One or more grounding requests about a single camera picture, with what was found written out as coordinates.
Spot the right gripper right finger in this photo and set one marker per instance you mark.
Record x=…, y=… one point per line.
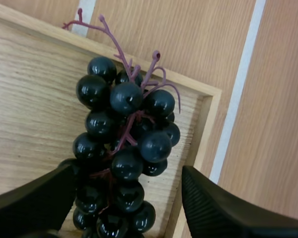
x=218, y=210

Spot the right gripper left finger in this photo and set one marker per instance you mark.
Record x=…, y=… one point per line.
x=32, y=203

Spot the shallow wooden tray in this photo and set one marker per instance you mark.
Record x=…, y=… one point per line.
x=34, y=104

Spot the bunch of dark toy grapes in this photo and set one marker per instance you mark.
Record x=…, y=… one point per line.
x=124, y=138

